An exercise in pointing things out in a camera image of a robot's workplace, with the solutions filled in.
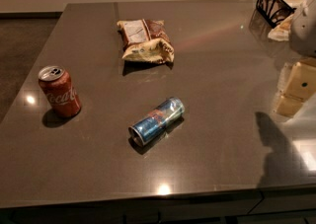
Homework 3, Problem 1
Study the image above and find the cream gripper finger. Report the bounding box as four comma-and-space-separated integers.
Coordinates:
275, 57, 316, 117

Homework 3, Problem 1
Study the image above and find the blue silver redbull can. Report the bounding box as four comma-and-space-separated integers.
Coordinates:
128, 97, 185, 147

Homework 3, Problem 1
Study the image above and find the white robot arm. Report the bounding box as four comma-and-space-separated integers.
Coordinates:
273, 0, 316, 118

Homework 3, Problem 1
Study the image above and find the red coca-cola can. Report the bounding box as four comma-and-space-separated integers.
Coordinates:
39, 65, 81, 118

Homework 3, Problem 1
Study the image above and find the brown chips bag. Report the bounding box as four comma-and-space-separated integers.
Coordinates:
117, 19, 175, 64

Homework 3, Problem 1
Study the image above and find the black wire basket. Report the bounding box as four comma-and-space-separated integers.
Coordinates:
256, 0, 304, 28

